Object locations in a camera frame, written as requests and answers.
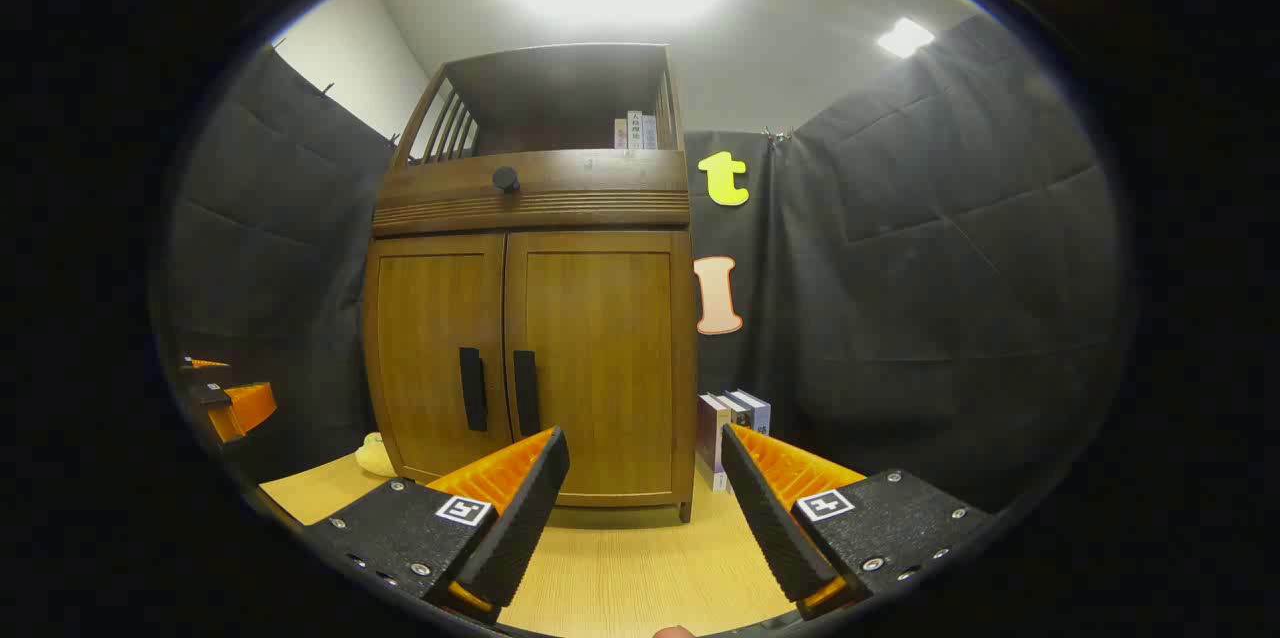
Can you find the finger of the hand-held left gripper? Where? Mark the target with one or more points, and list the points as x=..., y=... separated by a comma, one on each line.
x=205, y=364
x=245, y=408

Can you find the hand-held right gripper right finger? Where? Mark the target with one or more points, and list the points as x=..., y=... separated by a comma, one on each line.
x=765, y=518

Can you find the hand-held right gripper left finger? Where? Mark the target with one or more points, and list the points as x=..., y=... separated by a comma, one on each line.
x=520, y=518

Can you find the wooden cabinet door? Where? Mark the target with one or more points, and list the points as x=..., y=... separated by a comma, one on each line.
x=600, y=338
x=425, y=338

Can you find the wooden double-door shoe cabinet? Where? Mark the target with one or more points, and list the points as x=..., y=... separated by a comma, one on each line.
x=600, y=188

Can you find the blue white standing book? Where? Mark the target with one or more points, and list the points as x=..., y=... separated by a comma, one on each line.
x=757, y=410

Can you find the dark cover standing book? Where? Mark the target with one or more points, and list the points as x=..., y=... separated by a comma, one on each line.
x=738, y=408

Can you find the yellow plush toy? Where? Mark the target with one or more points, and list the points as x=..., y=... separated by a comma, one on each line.
x=375, y=458

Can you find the black backdrop cloth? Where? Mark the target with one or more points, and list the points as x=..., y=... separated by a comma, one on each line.
x=950, y=268

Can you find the black round drawer knob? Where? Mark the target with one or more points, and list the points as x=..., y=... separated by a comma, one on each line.
x=506, y=179

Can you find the pink book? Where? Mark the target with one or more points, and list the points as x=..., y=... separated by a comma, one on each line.
x=620, y=135

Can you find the pale grey book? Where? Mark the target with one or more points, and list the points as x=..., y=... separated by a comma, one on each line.
x=649, y=133

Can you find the small ceiling lamp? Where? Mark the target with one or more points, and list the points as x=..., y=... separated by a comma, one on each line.
x=905, y=37

